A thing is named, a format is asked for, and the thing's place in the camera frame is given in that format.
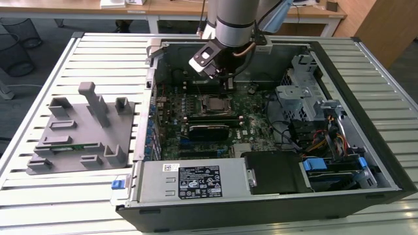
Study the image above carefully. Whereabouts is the silver topped CPU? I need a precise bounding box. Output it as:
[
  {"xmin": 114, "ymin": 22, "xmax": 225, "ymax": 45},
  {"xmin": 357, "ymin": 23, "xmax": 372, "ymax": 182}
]
[{"xmin": 206, "ymin": 97, "xmax": 234, "ymax": 112}]

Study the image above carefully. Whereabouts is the black cable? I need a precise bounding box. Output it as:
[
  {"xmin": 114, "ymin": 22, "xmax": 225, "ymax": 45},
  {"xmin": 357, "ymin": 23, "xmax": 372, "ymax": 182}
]
[{"xmin": 265, "ymin": 90, "xmax": 296, "ymax": 147}]

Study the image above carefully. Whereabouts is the metal disk bay cage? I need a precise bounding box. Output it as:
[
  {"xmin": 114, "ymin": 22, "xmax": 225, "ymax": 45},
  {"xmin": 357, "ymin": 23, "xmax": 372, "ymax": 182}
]
[{"xmin": 274, "ymin": 53, "xmax": 330, "ymax": 123}]

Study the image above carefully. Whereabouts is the green motherboard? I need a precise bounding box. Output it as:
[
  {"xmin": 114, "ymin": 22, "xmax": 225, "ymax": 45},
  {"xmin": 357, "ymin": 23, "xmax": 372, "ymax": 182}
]
[{"xmin": 153, "ymin": 82, "xmax": 285, "ymax": 161}]

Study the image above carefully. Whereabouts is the green RAM stick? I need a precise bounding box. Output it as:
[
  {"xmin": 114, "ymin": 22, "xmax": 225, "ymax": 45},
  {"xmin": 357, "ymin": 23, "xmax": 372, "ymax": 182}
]
[{"xmin": 52, "ymin": 144, "xmax": 90, "ymax": 151}]

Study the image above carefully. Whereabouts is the metal socket cover frame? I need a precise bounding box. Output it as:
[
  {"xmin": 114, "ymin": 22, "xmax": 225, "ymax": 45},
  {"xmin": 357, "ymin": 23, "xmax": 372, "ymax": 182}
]
[{"xmin": 199, "ymin": 94, "xmax": 237, "ymax": 116}]

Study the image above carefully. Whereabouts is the grey parts rack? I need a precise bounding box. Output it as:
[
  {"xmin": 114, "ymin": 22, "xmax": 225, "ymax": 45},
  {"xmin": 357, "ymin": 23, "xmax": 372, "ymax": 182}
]
[{"xmin": 26, "ymin": 82, "xmax": 138, "ymax": 176}]

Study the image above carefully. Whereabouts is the CPU socket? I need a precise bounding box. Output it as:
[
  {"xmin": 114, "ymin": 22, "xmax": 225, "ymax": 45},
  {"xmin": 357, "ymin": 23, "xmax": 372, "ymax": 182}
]
[{"xmin": 195, "ymin": 94, "xmax": 239, "ymax": 118}]

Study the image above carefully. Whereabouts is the black plastic air shroud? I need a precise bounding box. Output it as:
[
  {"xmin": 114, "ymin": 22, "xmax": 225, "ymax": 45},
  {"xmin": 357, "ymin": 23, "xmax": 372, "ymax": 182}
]
[{"xmin": 243, "ymin": 151, "xmax": 304, "ymax": 195}]

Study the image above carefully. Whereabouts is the blue disk carrier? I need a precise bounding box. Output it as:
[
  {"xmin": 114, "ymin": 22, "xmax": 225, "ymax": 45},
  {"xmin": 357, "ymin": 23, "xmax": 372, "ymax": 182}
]
[{"xmin": 302, "ymin": 158, "xmax": 329, "ymax": 176}]

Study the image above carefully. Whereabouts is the black RAM slot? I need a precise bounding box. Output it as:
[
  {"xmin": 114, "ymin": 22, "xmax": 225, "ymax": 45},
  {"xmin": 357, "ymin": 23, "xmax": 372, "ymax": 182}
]
[
  {"xmin": 185, "ymin": 85, "xmax": 237, "ymax": 89},
  {"xmin": 185, "ymin": 82, "xmax": 237, "ymax": 86},
  {"xmin": 189, "ymin": 120, "xmax": 243, "ymax": 124},
  {"xmin": 189, "ymin": 115, "xmax": 243, "ymax": 119},
  {"xmin": 185, "ymin": 88, "xmax": 237, "ymax": 92},
  {"xmin": 189, "ymin": 123, "xmax": 243, "ymax": 127},
  {"xmin": 189, "ymin": 117, "xmax": 243, "ymax": 121}
]

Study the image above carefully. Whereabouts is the silver power supply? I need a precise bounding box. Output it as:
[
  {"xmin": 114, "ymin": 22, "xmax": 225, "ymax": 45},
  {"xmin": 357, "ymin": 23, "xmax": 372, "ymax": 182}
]
[{"xmin": 126, "ymin": 158, "xmax": 253, "ymax": 208}]

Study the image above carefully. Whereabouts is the black mesh waste bin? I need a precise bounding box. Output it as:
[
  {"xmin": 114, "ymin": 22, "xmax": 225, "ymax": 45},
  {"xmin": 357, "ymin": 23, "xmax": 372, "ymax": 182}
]
[
  {"xmin": 2, "ymin": 18, "xmax": 43, "ymax": 49},
  {"xmin": 0, "ymin": 33, "xmax": 36, "ymax": 78}
]

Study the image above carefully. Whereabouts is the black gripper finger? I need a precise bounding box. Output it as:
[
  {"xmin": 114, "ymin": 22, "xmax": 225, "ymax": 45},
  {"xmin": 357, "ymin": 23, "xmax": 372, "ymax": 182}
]
[{"xmin": 223, "ymin": 77, "xmax": 237, "ymax": 95}]

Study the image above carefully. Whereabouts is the yellow wire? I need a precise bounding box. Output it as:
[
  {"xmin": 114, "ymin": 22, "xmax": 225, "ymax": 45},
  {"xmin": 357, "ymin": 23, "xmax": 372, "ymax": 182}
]
[{"xmin": 305, "ymin": 141, "xmax": 328, "ymax": 154}]

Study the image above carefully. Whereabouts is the black graphics card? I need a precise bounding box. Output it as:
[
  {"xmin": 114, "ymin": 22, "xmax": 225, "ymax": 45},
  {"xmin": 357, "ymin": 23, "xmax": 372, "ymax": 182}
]
[{"xmin": 187, "ymin": 124, "xmax": 231, "ymax": 142}]

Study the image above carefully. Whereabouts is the black PC case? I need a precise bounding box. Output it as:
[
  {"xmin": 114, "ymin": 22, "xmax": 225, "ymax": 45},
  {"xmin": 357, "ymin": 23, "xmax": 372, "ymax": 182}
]
[{"xmin": 111, "ymin": 36, "xmax": 418, "ymax": 233}]

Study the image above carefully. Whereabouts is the wooden cabinet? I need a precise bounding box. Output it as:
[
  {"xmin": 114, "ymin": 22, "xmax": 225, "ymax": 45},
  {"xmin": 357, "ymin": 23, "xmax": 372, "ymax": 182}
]
[{"xmin": 333, "ymin": 0, "xmax": 418, "ymax": 71}]

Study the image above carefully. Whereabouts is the small silver heat sink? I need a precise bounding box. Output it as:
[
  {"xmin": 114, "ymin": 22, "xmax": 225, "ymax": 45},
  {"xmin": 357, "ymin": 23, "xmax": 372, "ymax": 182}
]
[{"xmin": 234, "ymin": 143, "xmax": 258, "ymax": 154}]

